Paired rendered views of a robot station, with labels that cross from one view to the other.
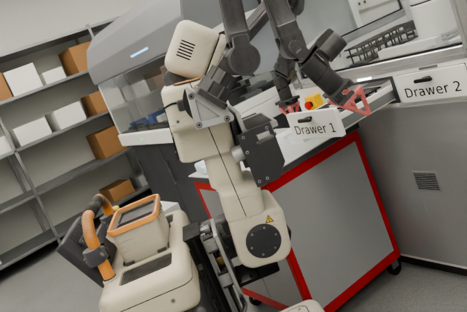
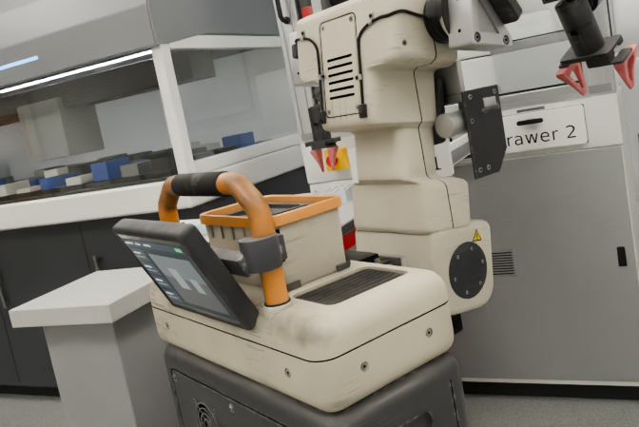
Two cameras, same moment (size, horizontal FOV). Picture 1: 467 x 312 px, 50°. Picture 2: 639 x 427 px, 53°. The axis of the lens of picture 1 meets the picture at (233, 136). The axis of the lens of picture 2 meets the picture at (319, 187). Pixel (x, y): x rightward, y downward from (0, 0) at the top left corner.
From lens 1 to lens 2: 1.05 m
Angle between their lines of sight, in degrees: 33
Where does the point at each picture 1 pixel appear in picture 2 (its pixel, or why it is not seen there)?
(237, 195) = (444, 190)
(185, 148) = (383, 99)
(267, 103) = (233, 168)
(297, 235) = not seen: hidden behind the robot
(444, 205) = (515, 295)
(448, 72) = (562, 114)
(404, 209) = not seen: hidden behind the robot
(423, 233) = (474, 340)
